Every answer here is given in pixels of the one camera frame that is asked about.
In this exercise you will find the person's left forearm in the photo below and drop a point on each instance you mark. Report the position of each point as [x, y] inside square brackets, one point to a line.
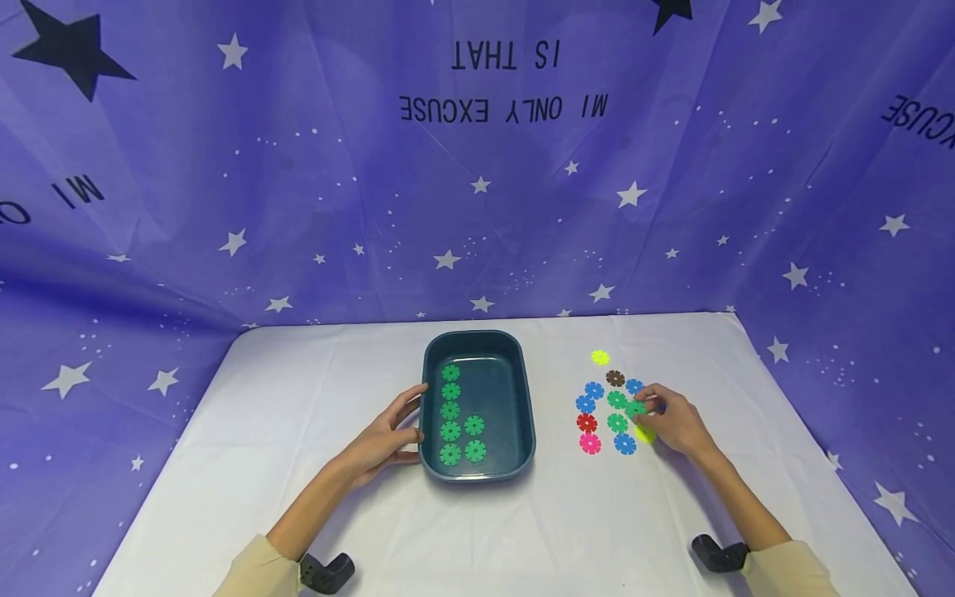
[298, 531]

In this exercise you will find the dark teal plastic tray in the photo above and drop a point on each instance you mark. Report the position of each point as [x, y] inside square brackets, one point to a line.
[500, 398]

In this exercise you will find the rows of green discs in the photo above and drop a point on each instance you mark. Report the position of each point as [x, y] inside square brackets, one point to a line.
[450, 431]

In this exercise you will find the person's left fingers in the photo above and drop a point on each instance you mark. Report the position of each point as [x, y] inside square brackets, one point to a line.
[406, 433]

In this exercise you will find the black wrist band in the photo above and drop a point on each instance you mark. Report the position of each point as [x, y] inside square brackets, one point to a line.
[328, 572]
[718, 553]

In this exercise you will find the person's right hand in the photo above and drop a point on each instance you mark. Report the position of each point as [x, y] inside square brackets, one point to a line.
[683, 427]

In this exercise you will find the person's right index finger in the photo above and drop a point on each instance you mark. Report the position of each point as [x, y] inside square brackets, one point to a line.
[656, 393]

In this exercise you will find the person's right thumb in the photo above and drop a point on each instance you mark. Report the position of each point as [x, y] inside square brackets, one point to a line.
[656, 424]

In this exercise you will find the person's left hand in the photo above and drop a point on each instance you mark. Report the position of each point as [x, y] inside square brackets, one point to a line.
[373, 452]

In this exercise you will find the person's right forearm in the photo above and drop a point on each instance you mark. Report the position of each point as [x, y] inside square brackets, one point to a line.
[753, 522]

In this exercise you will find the green snowflake piece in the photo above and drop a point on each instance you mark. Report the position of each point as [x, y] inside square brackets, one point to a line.
[636, 408]

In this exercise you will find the cluster of mixed colour discs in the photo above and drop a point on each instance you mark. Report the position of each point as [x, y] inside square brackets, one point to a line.
[587, 423]

